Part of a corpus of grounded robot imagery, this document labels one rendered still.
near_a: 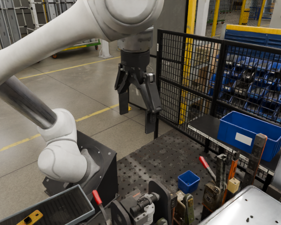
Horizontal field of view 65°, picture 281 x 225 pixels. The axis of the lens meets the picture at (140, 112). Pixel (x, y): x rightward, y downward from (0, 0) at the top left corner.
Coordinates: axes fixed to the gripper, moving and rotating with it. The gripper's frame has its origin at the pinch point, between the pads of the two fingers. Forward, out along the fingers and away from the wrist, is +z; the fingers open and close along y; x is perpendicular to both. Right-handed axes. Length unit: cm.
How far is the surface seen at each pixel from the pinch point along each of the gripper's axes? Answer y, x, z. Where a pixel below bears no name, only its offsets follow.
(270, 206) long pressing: 27, 50, 46
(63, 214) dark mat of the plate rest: -6.2, -24.7, 30.2
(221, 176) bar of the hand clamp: 10, 36, 35
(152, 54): -195, 161, 40
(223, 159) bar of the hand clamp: 10.0, 35.1, 25.4
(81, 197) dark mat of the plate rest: -9.5, -17.0, 30.2
